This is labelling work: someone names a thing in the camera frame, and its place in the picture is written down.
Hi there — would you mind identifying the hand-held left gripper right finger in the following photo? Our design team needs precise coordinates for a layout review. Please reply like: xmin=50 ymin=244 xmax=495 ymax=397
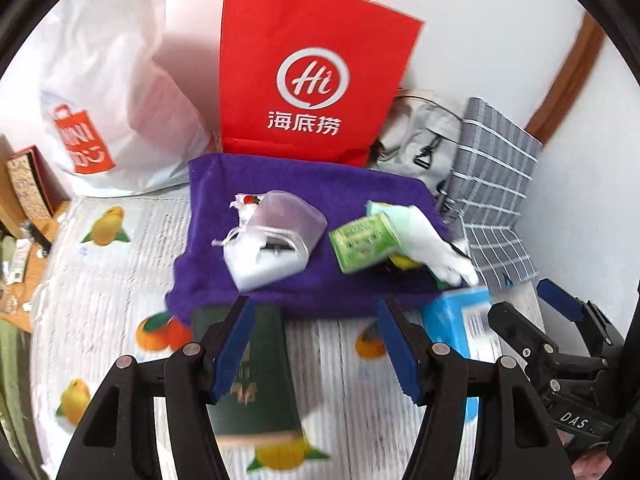
xmin=376 ymin=297 xmax=576 ymax=480

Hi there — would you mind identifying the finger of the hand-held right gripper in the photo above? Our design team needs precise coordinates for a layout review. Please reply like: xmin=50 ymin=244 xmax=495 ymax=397
xmin=536 ymin=278 xmax=629 ymax=362
xmin=487 ymin=302 xmax=562 ymax=387

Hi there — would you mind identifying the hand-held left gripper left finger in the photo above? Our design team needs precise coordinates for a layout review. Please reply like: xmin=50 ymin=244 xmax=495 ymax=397
xmin=55 ymin=296 xmax=257 ymax=480

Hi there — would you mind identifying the dark green box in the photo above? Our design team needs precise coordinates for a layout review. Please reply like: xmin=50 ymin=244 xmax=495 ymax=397
xmin=192 ymin=303 xmax=306 ymax=444

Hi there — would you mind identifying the blue tissue pack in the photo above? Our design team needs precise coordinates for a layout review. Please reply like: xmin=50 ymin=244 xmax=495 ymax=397
xmin=420 ymin=285 xmax=496 ymax=424

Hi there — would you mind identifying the yellow and black pouch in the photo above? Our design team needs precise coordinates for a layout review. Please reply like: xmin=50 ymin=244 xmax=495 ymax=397
xmin=387 ymin=252 xmax=427 ymax=272

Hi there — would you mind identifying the white and green knit glove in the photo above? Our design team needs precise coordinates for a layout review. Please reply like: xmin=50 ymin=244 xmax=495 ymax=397
xmin=365 ymin=199 xmax=480 ymax=287

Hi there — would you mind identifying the green packet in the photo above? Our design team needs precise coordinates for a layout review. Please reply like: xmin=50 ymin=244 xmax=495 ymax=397
xmin=328 ymin=211 xmax=401 ymax=275

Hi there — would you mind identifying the white packet with red print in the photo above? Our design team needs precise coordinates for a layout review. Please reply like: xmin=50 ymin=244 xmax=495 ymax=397
xmin=228 ymin=191 xmax=262 ymax=229

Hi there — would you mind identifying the clear plastic bag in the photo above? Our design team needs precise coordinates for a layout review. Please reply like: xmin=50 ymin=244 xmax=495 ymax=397
xmin=212 ymin=189 xmax=330 ymax=259

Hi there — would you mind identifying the person's right hand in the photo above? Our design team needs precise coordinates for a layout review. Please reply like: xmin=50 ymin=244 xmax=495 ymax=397
xmin=567 ymin=447 xmax=621 ymax=480

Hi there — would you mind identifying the fruit print tablecloth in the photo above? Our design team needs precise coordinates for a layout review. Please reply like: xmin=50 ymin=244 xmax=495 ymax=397
xmin=27 ymin=195 xmax=551 ymax=480

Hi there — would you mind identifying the grey checked cushion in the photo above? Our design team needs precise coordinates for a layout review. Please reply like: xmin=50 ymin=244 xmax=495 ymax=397
xmin=440 ymin=97 xmax=545 ymax=289

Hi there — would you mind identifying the purple towel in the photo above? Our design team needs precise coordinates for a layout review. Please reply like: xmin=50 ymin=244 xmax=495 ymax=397
xmin=165 ymin=153 xmax=474 ymax=319

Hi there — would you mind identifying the green striped cloth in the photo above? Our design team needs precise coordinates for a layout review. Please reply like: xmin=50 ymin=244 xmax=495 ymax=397
xmin=0 ymin=317 xmax=46 ymax=466

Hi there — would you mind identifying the grey canvas bag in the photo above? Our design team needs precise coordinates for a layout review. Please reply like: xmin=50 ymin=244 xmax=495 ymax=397
xmin=370 ymin=88 xmax=466 ymax=196

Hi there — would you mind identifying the white tube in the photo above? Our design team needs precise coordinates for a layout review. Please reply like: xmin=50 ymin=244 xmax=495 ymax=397
xmin=4 ymin=237 xmax=32 ymax=284

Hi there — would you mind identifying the patterned brown box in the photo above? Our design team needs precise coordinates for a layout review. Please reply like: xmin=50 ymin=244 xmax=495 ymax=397
xmin=5 ymin=144 xmax=56 ymax=221

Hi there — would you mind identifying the white plastic shopping bag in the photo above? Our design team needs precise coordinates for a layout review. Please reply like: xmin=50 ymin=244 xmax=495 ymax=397
xmin=37 ymin=0 xmax=214 ymax=199

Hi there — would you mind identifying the red paper shopping bag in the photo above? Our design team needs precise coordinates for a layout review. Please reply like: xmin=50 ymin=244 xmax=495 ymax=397
xmin=218 ymin=0 xmax=426 ymax=169

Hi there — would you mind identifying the brown wooden door frame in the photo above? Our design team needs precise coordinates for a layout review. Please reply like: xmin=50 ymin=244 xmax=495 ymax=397
xmin=525 ymin=12 xmax=609 ymax=146

